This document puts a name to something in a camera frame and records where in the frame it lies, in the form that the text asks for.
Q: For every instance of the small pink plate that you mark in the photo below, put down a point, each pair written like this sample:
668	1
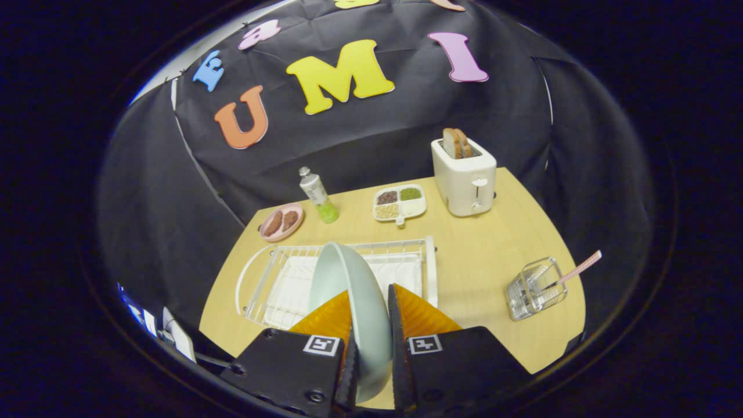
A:
280	235

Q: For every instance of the green drink bottle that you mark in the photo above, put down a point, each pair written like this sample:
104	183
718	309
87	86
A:
316	191

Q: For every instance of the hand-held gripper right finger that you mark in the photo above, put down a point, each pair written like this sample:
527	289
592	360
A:
397	348

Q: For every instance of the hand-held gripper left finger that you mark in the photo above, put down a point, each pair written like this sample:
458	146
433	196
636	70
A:
348	389

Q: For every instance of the white ribbed drain tray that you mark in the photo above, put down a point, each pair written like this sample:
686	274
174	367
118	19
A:
290	290

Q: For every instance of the light green plate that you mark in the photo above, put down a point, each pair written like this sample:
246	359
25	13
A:
354	290

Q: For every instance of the brown sausage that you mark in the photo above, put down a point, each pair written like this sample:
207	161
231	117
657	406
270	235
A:
273	223
289	220

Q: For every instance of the white divided grain tray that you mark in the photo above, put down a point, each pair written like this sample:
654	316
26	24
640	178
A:
413	209

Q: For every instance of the white toaster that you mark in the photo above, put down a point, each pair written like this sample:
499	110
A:
464	186

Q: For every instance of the white flat object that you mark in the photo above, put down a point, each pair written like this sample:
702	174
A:
180	339

